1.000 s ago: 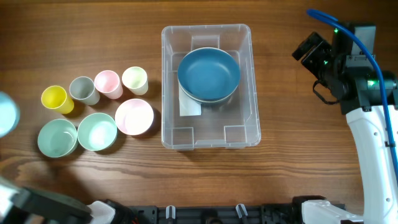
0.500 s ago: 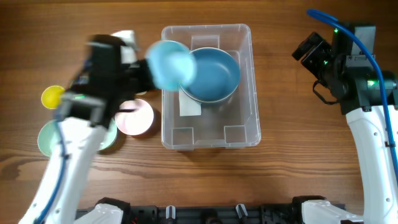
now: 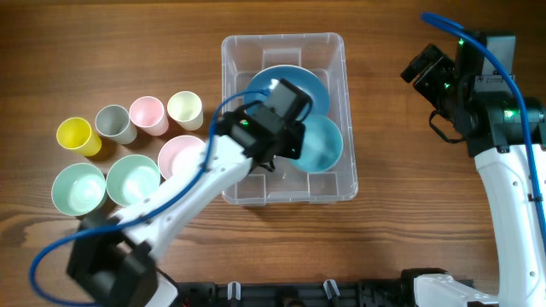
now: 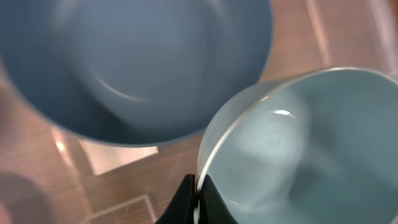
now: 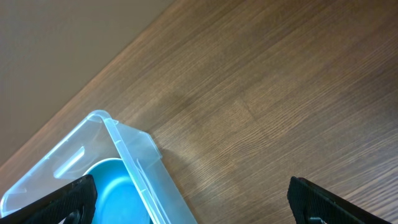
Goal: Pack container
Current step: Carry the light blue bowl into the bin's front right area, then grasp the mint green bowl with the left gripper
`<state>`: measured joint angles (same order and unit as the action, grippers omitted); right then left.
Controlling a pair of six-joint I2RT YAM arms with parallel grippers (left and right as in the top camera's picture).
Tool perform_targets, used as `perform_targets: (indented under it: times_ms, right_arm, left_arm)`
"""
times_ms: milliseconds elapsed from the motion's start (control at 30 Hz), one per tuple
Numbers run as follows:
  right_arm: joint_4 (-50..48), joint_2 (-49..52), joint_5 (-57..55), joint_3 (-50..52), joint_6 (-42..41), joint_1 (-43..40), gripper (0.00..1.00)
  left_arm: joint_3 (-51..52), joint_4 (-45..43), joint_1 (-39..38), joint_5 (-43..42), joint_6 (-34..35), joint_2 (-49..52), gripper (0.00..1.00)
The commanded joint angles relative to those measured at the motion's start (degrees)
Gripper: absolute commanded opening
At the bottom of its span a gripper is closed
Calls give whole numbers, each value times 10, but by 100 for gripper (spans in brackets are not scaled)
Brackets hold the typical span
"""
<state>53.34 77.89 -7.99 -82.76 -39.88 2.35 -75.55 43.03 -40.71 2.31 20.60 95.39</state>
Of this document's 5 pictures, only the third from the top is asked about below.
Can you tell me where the light blue bowl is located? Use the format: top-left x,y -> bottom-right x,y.
291,114 -> 344,173

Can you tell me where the dark blue bowl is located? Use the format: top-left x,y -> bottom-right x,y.
247,65 -> 330,115

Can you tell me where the clear plastic storage bin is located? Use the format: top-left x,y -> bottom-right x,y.
221,32 -> 358,206

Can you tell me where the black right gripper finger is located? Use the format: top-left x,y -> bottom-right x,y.
413,57 -> 455,102
401,43 -> 444,83

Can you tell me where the pink plastic cup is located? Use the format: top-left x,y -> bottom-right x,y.
129,96 -> 169,136

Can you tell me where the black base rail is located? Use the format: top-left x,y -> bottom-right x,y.
174,279 -> 415,307

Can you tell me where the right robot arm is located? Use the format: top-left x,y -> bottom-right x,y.
401,43 -> 545,306

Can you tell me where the yellow plastic cup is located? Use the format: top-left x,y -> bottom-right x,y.
56,117 -> 102,157

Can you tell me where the grey plastic cup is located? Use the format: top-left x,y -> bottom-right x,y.
95,105 -> 137,145

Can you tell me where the mint green bowl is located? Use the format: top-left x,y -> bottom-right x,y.
51,163 -> 107,217
106,154 -> 161,206

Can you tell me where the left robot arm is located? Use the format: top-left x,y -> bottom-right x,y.
67,103 -> 305,306

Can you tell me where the cream plastic cup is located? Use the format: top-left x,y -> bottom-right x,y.
167,91 -> 203,130

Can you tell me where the pink small bowl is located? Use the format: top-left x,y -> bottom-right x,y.
158,135 -> 205,179

